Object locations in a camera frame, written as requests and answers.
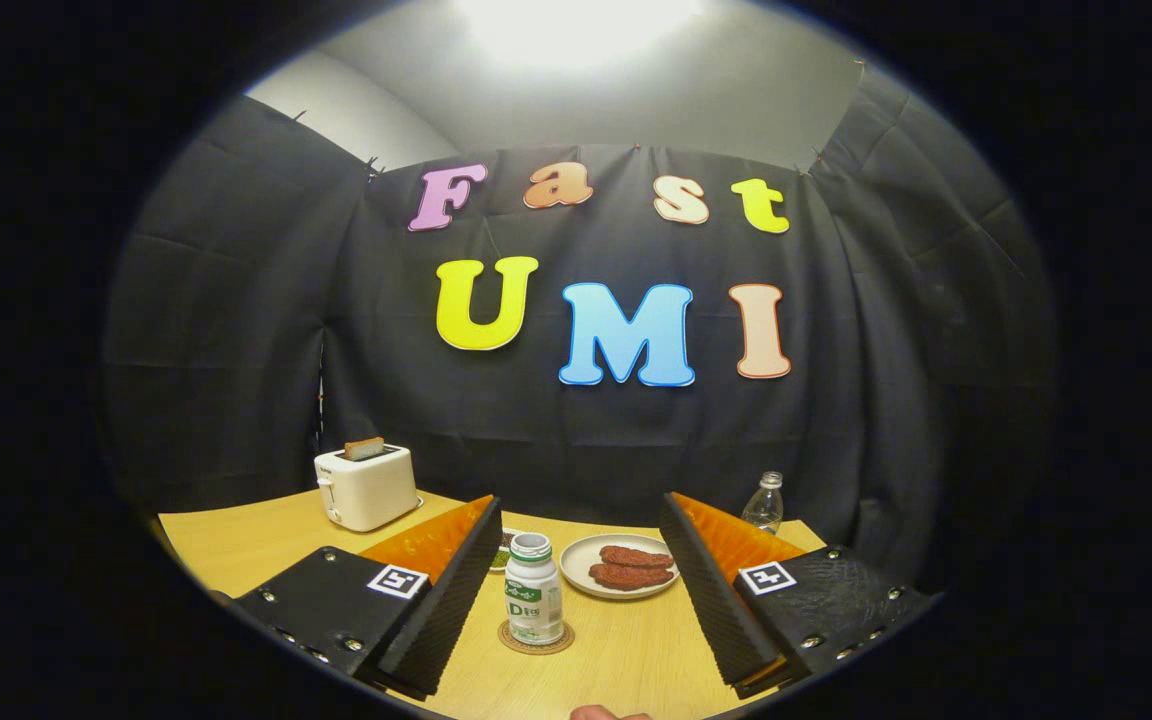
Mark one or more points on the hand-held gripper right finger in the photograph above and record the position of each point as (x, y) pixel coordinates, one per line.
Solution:
(711, 600)

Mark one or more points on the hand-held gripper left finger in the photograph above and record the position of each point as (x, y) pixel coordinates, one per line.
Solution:
(446, 610)

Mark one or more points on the white juice bottle green label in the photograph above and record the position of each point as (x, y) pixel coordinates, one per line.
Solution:
(533, 590)

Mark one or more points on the round cork coaster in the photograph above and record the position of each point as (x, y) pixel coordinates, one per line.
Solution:
(536, 648)

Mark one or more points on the clear plastic water bottle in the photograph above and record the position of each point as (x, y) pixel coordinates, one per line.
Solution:
(764, 510)

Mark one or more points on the white divided condiment dish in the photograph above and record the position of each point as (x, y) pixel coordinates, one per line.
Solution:
(501, 552)

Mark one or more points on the red sausage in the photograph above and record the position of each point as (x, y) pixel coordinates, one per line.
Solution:
(636, 556)
(628, 577)

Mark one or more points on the wooden table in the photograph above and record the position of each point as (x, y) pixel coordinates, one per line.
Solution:
(626, 660)

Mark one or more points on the white round plate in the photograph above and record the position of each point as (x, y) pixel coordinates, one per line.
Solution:
(578, 560)

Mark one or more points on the cream toaster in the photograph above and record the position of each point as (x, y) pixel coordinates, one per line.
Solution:
(366, 490)

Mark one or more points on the toast slice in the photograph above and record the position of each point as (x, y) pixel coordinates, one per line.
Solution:
(364, 448)

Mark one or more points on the black backdrop cloth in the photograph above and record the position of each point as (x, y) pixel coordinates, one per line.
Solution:
(536, 430)

